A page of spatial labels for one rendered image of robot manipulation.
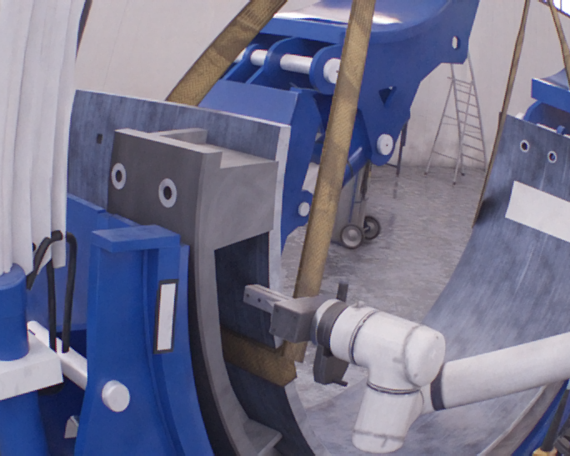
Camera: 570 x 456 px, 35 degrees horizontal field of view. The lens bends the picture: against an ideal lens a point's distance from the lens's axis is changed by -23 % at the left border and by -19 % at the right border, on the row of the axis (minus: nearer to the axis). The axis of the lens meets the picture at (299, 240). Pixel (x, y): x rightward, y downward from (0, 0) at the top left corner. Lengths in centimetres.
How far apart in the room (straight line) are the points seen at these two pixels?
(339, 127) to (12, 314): 85
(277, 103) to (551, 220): 165
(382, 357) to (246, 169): 44
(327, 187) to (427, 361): 64
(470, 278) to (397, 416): 223
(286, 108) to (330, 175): 271
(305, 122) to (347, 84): 277
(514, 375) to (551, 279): 201
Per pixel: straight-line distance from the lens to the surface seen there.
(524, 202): 379
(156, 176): 182
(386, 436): 156
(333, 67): 491
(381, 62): 525
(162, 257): 171
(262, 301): 169
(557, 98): 429
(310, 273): 203
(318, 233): 205
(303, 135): 489
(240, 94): 496
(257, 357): 203
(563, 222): 370
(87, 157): 228
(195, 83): 239
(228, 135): 192
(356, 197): 1151
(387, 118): 537
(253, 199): 183
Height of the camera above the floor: 251
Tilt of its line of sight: 13 degrees down
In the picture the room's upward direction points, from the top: 9 degrees clockwise
